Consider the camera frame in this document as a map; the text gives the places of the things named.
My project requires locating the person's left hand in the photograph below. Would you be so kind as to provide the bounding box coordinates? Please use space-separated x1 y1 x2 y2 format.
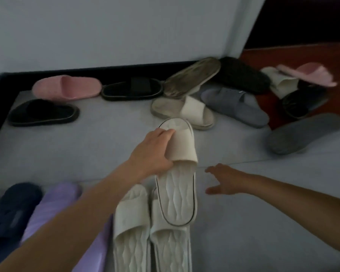
127 128 176 182

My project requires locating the person's right hand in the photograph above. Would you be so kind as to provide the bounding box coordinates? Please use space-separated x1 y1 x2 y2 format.
205 163 253 196

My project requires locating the black slipper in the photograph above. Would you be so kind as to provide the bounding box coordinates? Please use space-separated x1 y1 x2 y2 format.
100 77 164 102
212 56 271 95
277 85 331 121
7 99 80 127

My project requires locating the grey perforated slipper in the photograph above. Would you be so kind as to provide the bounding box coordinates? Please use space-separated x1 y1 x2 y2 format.
200 87 270 129
266 113 340 155

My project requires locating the pink slipper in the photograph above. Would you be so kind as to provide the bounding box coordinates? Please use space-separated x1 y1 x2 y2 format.
276 62 338 88
32 75 102 101

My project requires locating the purple slipper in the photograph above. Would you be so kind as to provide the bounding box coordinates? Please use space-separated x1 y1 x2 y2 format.
20 182 83 244
79 215 114 272

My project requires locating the person's right forearm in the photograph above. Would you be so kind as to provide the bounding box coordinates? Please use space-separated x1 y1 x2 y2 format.
243 174 340 258

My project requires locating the person's left forearm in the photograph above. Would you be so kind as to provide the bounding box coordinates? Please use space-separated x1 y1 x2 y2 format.
0 164 142 272

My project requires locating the black baseboard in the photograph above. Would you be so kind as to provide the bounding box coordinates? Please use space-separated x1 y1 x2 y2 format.
0 60 199 150

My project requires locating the dark wooden door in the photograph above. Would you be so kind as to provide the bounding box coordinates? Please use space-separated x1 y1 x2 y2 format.
245 0 340 50

